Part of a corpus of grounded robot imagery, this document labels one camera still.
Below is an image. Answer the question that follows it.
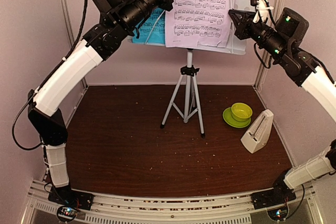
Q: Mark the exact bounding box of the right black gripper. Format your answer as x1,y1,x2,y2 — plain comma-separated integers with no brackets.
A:
228,8,288,60

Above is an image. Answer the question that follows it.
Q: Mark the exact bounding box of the lilac sheet music page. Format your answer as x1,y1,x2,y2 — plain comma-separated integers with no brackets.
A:
165,0,232,49

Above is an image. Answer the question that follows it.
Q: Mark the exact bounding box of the blue sheet music page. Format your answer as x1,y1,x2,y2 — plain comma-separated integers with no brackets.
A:
130,8,165,45

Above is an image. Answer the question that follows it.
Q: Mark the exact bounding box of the white perforated music stand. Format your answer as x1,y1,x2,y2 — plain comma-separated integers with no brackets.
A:
127,0,261,138

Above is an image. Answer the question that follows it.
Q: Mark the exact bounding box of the white metronome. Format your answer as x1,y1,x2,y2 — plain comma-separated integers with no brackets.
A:
241,109,274,154

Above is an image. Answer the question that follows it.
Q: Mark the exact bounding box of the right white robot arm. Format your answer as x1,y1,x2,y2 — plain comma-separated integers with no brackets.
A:
228,7,335,209

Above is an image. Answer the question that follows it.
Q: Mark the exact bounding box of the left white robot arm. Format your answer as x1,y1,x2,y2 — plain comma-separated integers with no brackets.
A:
23,0,173,205

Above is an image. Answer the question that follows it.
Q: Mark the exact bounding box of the green bowl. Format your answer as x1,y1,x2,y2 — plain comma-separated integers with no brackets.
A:
231,103,253,122

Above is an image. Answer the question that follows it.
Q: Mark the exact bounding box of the green saucer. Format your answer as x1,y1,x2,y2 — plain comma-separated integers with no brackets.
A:
223,107,251,129

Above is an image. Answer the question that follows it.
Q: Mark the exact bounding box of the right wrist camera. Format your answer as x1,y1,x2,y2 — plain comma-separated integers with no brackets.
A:
250,0,275,24

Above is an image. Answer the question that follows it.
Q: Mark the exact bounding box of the right aluminium frame post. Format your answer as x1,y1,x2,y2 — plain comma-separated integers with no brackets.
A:
253,0,287,90

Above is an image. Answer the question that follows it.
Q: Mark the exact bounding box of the aluminium frame post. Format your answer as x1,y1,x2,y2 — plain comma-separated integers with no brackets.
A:
54,0,89,90
253,0,287,90

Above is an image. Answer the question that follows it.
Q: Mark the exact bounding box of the left aluminium frame post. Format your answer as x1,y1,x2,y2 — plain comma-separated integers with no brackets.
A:
54,0,89,90

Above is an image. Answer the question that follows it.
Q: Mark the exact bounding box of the front aluminium rail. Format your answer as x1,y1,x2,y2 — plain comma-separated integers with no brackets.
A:
26,178,316,224

